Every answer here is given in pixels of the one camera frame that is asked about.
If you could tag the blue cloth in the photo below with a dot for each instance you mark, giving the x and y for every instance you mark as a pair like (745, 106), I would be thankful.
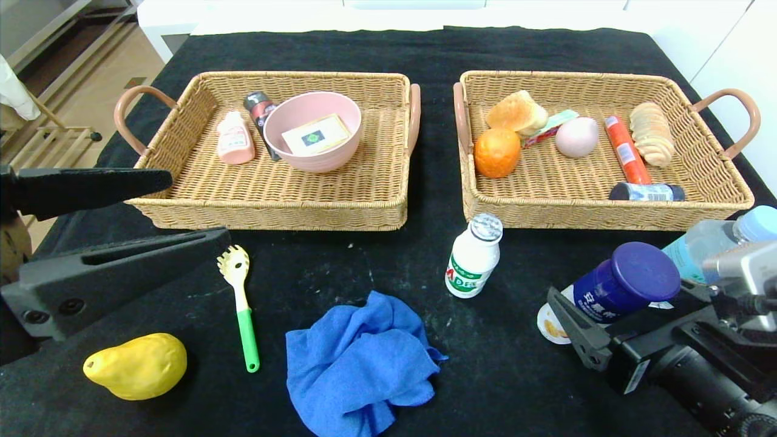
(358, 364)

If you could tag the yellow pear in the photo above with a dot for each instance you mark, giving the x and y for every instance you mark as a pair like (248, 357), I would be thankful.
(138, 367)

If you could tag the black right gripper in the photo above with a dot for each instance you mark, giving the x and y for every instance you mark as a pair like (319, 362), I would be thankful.
(631, 358)

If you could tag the beige ridged bread roll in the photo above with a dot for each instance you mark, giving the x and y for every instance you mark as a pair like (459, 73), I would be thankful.
(651, 132)

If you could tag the white hanging cloth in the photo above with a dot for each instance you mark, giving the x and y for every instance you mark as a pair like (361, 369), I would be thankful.
(15, 91)

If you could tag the white milk drink bottle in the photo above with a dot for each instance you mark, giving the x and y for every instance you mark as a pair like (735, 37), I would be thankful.
(473, 258)

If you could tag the small pink bottle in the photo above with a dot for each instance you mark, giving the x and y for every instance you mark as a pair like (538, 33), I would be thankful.
(234, 141)

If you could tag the clear water bottle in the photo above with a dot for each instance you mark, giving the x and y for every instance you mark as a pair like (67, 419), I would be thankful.
(692, 249)

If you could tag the metal shelf frame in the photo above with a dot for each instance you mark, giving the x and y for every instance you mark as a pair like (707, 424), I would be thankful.
(61, 27)

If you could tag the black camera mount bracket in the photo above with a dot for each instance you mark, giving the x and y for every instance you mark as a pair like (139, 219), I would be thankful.
(698, 331)

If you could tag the green red snack pack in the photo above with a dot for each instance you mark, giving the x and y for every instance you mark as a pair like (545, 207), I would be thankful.
(557, 122)

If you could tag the golden bread bun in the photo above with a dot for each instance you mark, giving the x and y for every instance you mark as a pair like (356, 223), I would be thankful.
(513, 114)

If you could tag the black table cloth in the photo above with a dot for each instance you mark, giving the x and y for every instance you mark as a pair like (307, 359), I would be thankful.
(485, 376)

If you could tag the orange sausage stick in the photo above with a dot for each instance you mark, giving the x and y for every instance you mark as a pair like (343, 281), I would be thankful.
(625, 150)

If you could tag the pink bowl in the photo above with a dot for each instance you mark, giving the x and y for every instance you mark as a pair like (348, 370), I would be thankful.
(328, 161)

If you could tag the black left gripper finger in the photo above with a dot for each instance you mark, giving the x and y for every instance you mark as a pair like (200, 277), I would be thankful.
(85, 191)
(115, 276)

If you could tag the white card box blue diamond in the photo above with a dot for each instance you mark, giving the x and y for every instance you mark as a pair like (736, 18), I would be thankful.
(315, 136)

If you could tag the white counter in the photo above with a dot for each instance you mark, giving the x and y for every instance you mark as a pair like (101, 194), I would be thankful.
(243, 15)

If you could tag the white bottle blue cap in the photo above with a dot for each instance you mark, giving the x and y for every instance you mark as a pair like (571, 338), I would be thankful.
(613, 291)

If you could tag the orange fruit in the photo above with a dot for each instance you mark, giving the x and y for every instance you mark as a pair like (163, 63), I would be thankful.
(496, 153)

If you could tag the pale pink egg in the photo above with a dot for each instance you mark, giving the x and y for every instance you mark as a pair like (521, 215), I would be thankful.
(576, 137)

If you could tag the black tube red label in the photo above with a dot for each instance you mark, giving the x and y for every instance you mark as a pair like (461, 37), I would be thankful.
(260, 110)

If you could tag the beige metal trolley rack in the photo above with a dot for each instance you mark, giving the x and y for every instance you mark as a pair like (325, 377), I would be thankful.
(54, 145)

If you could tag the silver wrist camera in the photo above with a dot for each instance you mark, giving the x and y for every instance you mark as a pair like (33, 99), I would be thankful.
(749, 267)

